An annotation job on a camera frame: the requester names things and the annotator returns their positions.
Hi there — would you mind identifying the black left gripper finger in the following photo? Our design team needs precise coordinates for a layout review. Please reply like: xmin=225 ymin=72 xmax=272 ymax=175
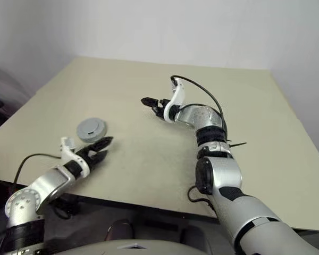
xmin=91 ymin=150 xmax=109 ymax=166
xmin=88 ymin=136 xmax=114 ymax=153

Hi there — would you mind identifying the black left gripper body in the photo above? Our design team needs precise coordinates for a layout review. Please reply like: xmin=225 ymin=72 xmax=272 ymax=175
xmin=74 ymin=146 xmax=95 ymax=169

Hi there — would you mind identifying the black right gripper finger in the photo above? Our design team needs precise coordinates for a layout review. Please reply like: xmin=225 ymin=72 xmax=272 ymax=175
xmin=149 ymin=105 xmax=163 ymax=118
xmin=140 ymin=97 xmax=160 ymax=107

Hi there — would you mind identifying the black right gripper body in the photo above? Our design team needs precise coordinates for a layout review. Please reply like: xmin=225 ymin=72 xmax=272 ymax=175
xmin=154 ymin=98 xmax=172 ymax=119

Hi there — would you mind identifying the grey motor cover circuit board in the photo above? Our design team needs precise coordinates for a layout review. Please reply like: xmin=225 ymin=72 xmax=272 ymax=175
xmin=76 ymin=117 xmax=106 ymax=138

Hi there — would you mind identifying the dark rounded shape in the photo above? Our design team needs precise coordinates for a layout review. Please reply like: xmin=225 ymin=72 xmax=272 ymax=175
xmin=105 ymin=218 xmax=136 ymax=242

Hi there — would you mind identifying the grey robot torso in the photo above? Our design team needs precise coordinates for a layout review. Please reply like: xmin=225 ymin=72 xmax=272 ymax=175
xmin=55 ymin=237 xmax=238 ymax=255

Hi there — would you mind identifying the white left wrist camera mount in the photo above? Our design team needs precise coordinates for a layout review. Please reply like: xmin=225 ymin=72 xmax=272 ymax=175
xmin=60 ymin=136 xmax=91 ymax=178

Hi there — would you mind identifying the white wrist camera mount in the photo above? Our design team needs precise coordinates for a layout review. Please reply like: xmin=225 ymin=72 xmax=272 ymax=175
xmin=60 ymin=136 xmax=91 ymax=178
xmin=163 ymin=78 xmax=186 ymax=124

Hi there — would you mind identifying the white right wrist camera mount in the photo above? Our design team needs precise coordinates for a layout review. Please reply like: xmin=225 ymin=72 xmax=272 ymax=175
xmin=163 ymin=78 xmax=186 ymax=124

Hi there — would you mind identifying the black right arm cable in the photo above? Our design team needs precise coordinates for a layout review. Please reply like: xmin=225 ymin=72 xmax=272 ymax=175
xmin=171 ymin=75 xmax=229 ymax=211

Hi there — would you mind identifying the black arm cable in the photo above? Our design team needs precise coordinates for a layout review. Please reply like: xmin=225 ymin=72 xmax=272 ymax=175
xmin=171 ymin=75 xmax=229 ymax=211
xmin=13 ymin=153 xmax=62 ymax=186

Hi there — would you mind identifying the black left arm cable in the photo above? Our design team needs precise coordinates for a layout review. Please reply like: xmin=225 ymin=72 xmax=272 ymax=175
xmin=13 ymin=153 xmax=62 ymax=186

